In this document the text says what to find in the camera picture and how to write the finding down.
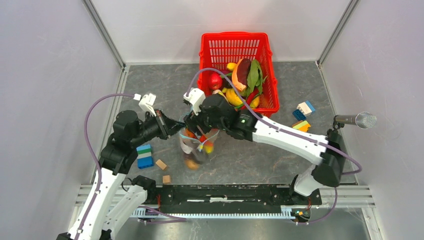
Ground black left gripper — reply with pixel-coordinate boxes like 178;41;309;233
131;107;186;146

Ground orange toy fruit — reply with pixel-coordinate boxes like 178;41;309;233
184;128;198;140

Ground red toy chili pepper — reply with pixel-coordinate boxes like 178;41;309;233
199;134;217;146

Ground single yellow toy banana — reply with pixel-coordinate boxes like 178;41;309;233
202;142;214;154

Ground clear zip top bag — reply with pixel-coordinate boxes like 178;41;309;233
178;127;220;167

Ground brown toy potato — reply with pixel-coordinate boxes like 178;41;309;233
184;159;200;170

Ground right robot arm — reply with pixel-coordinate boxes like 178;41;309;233
183;89;346;204

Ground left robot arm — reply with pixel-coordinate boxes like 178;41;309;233
57;109;185;240

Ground yellow toy banana bunch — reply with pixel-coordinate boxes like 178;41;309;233
217;88;243;107

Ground red toy apple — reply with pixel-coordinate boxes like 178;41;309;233
207;72;223;91

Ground wooden block beside stack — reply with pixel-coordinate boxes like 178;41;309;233
155;159;168;171

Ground yellow toy starfruit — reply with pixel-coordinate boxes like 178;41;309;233
249;95;261;109

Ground blue green stacked blocks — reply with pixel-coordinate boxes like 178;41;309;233
136;144;154;169

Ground yellow toy lemon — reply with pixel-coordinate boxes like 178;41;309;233
226;62;237;72

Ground green toy corn husk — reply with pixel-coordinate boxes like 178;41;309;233
245;59;267;96

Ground small wooden cube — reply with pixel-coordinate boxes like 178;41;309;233
162;175;172;185

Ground red plastic basket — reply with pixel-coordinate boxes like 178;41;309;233
199;31;280;117

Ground dark blue toy block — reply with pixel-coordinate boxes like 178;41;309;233
292;109;307;121

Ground yellow green toy block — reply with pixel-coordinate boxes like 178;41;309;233
291;120;311;133

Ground white blue toy block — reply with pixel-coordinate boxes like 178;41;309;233
296;100;316;117

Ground silver microphone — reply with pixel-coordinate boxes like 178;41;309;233
327;112;377;135

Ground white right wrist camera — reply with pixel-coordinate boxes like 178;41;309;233
183;88;206;115

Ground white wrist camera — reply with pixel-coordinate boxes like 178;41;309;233
133;92;157;117
183;88;206;115

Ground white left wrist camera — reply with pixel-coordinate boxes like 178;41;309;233
133;92;157;117

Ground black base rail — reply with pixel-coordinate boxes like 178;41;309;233
133;184;323;220

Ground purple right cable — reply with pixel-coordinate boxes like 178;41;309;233
186;67;363;226

